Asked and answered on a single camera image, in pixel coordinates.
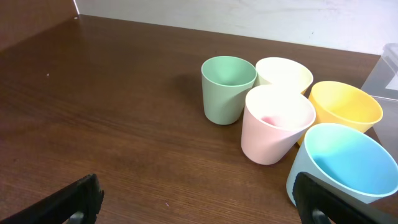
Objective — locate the yellow plastic cup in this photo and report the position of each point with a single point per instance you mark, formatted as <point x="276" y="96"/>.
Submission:
<point x="341" y="103"/>

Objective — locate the clear plastic container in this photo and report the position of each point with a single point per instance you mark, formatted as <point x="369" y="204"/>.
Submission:
<point x="381" y="84"/>

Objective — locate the green plastic cup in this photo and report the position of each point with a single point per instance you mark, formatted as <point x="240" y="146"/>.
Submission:
<point x="225" y="82"/>

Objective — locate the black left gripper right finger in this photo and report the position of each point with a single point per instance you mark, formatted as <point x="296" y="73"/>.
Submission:
<point x="318" y="202"/>

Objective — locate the blue plastic cup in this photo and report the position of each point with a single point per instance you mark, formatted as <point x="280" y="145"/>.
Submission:
<point x="346" y="159"/>

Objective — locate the pink plastic cup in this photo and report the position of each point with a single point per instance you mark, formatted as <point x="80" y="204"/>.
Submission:
<point x="274" y="119"/>

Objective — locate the cream plastic cup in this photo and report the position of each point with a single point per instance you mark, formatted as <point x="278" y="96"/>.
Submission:
<point x="283" y="72"/>

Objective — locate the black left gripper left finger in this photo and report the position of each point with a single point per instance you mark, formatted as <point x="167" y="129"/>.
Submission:
<point x="79" y="202"/>

